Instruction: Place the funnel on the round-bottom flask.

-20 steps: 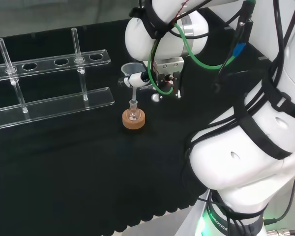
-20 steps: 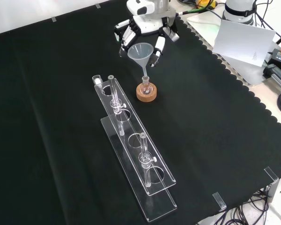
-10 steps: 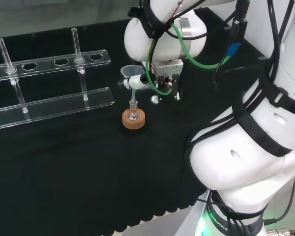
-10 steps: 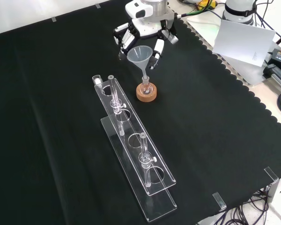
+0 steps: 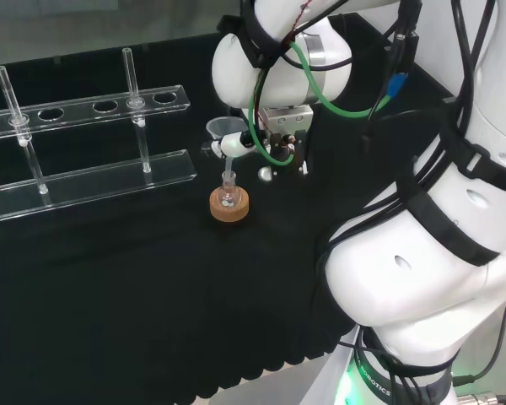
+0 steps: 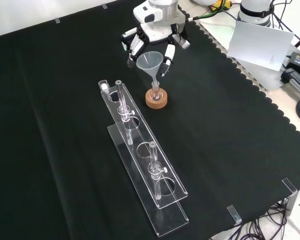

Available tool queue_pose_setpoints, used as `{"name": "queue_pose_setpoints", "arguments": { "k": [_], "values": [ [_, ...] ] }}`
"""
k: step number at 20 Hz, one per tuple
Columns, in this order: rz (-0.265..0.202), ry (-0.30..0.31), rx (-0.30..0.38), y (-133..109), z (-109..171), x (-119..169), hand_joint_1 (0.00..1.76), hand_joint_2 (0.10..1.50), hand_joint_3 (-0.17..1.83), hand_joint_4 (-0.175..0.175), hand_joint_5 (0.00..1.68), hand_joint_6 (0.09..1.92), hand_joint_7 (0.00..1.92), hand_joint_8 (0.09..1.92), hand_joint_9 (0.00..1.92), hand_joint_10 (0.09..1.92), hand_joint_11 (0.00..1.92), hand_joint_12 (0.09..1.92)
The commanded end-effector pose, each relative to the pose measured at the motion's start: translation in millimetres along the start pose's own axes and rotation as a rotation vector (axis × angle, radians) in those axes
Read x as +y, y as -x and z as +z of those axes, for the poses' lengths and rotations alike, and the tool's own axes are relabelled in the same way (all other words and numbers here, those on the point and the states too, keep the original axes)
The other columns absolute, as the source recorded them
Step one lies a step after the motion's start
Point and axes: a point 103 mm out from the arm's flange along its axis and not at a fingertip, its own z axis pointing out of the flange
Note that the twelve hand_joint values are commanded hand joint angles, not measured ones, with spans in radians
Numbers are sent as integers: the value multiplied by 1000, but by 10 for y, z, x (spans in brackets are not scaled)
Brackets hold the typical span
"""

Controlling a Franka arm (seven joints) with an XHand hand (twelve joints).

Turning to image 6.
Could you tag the clear acrylic funnel stand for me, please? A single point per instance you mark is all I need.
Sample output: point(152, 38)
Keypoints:
point(145, 150)

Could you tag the translucent plastic funnel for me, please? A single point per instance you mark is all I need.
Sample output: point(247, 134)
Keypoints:
point(150, 62)

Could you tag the black cloth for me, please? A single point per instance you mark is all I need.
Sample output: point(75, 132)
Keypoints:
point(65, 137)

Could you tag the grey metal bracket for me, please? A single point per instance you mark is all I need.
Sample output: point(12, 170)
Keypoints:
point(293, 207)

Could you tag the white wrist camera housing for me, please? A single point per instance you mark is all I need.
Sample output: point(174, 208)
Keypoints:
point(146, 12)

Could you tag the yellow stop button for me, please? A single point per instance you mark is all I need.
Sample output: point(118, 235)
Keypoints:
point(216, 6)

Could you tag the white card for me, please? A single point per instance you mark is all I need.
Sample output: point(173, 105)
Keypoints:
point(260, 45)

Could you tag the black white-plated robot hand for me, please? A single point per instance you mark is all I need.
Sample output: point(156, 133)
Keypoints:
point(156, 33)

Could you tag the grey tape piece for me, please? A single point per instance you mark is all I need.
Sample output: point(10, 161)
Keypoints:
point(104, 6)
point(58, 20)

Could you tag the clear cloth clip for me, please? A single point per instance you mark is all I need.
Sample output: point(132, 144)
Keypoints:
point(290, 185)
point(234, 214)

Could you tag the pale board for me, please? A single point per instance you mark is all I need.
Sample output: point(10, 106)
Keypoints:
point(215, 23)

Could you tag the clear round-bottom flask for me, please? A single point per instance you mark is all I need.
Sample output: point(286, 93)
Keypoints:
point(156, 94)

